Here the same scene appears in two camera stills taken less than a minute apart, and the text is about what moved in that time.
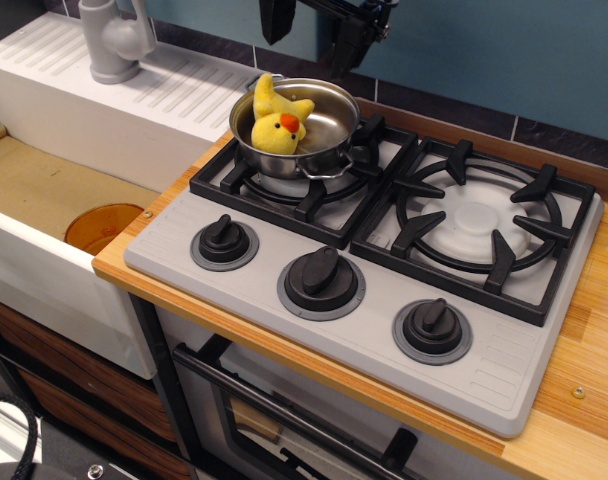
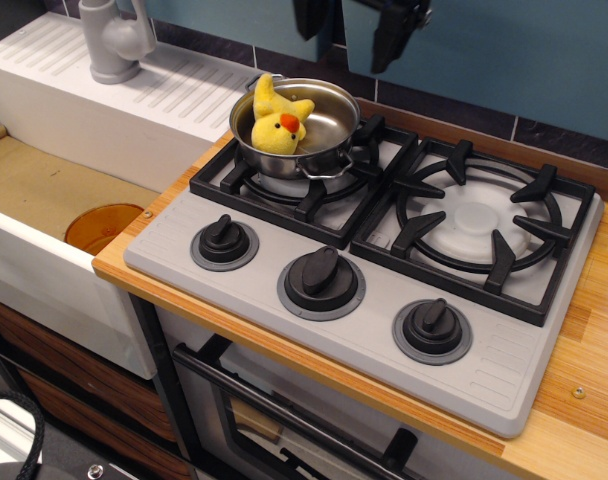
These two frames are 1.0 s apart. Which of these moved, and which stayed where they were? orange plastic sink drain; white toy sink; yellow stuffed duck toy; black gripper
Moved: black gripper
Stayed: white toy sink; orange plastic sink drain; yellow stuffed duck toy
